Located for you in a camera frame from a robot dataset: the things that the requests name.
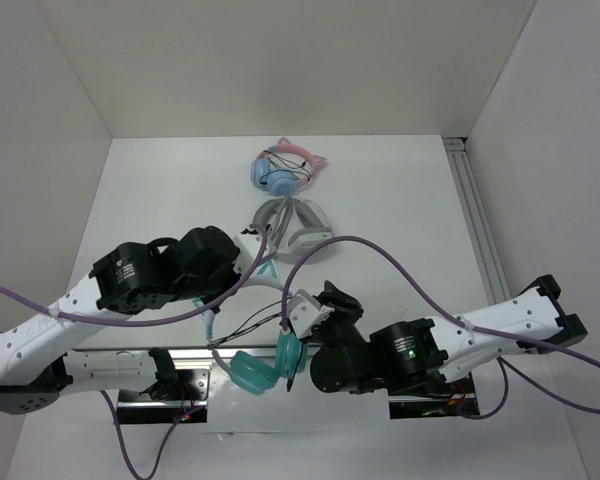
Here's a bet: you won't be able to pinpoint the thin black headphone cable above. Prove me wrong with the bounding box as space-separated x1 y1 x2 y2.
205 312 301 394

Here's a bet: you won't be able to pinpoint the teal cat-ear headphones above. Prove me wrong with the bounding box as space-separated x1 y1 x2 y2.
196 260 308 398

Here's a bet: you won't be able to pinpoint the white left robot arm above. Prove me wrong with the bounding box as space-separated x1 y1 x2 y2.
0 226 240 415

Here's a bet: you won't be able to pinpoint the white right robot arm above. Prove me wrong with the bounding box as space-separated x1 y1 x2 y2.
309 275 588 396

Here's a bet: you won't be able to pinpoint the white grey headphones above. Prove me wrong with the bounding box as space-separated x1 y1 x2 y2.
253 197 334 264

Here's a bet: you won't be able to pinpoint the pink blue cat-ear headphones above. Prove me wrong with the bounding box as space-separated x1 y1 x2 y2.
250 137 327 197

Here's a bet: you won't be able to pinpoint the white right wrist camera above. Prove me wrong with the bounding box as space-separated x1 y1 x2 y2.
287 289 335 339

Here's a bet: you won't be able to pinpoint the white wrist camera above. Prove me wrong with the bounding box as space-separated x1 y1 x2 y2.
232 229 263 274
287 289 335 339

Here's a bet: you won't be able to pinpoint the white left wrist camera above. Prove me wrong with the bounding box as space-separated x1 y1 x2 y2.
232 229 263 274

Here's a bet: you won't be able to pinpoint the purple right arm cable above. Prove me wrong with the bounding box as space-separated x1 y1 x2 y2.
281 236 600 415

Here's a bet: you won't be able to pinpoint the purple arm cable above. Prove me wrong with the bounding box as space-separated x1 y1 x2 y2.
0 227 271 479
281 236 600 415

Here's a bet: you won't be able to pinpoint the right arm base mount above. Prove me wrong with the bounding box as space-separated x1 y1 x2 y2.
389 374 480 420

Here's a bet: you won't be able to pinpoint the aluminium front rail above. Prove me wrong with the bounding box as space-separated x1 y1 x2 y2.
76 346 276 366

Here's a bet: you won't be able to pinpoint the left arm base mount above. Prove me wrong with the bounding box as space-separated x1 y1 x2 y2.
116 348 211 425

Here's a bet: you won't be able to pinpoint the aluminium side rail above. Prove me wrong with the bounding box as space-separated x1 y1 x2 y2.
442 137 510 302

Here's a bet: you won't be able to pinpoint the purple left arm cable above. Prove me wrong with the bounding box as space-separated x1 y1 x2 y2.
0 227 271 479

